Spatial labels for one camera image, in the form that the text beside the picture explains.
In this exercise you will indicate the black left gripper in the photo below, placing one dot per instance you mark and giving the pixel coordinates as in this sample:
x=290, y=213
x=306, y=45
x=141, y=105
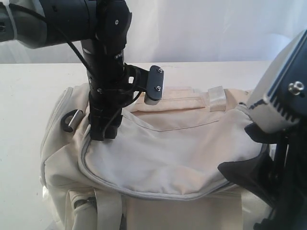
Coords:
x=106, y=109

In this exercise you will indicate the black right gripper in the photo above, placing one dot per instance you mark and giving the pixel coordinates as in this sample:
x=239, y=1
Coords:
x=290, y=208

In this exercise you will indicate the cream duffel bag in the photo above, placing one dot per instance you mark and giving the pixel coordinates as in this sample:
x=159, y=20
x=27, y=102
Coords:
x=161, y=170

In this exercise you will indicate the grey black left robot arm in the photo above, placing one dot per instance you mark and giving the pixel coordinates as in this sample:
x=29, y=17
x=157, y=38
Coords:
x=96, y=31

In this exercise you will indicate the white backdrop curtain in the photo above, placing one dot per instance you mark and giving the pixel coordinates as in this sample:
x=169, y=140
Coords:
x=191, y=31

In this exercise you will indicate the white zip tie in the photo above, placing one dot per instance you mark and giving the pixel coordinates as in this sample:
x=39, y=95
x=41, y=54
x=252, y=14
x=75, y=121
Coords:
x=10, y=15

